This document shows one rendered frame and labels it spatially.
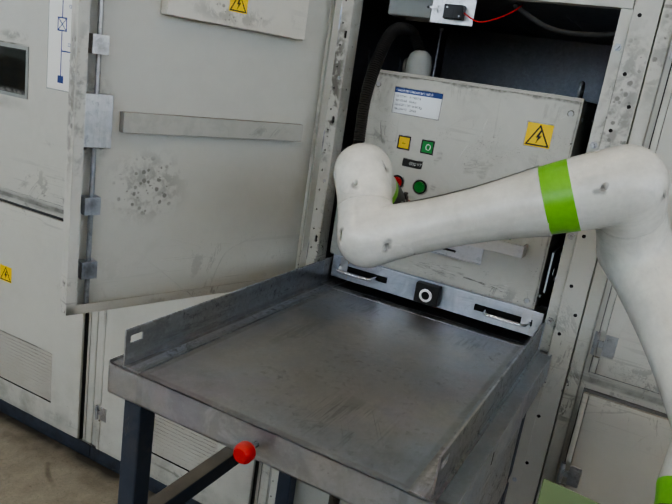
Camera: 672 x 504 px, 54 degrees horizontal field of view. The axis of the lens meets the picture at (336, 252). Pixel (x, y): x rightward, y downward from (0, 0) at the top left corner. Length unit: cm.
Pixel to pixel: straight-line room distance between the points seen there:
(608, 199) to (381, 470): 52
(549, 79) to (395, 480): 158
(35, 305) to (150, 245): 103
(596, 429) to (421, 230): 66
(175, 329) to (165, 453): 100
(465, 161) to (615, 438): 68
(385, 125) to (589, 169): 68
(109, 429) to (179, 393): 124
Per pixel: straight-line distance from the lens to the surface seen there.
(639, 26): 146
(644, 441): 156
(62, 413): 250
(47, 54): 226
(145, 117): 138
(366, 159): 119
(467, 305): 159
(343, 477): 99
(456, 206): 110
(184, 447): 214
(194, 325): 129
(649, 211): 110
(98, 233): 141
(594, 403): 154
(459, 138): 156
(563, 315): 151
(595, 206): 107
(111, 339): 221
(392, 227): 112
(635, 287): 115
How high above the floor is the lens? 137
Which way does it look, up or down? 15 degrees down
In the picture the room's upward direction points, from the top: 9 degrees clockwise
